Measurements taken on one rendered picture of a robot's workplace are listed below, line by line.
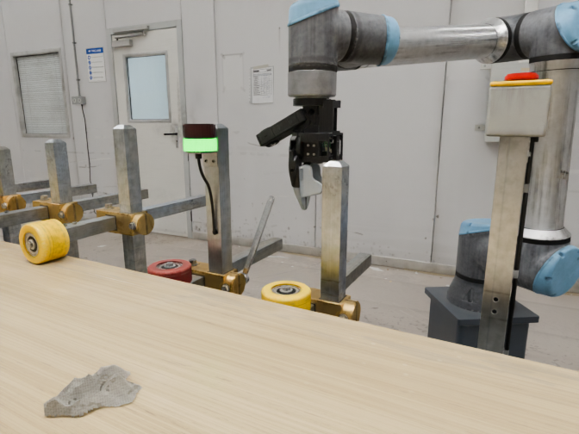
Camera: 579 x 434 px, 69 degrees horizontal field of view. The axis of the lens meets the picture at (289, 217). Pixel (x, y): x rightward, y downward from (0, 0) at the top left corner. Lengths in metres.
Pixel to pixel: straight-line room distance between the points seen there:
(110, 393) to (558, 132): 1.12
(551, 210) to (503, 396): 0.84
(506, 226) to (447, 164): 2.75
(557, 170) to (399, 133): 2.27
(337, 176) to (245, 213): 3.37
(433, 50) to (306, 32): 0.43
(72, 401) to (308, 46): 0.62
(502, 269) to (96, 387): 0.54
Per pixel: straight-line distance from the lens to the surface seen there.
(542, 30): 1.26
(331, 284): 0.74
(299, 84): 0.78
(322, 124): 0.78
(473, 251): 1.40
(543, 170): 1.26
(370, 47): 0.84
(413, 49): 1.09
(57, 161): 1.19
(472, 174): 3.39
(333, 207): 0.70
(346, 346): 0.54
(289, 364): 0.50
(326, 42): 0.79
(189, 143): 0.77
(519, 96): 0.62
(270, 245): 1.10
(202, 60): 4.23
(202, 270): 0.89
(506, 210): 0.65
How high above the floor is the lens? 1.17
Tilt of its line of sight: 13 degrees down
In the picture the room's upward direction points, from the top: straight up
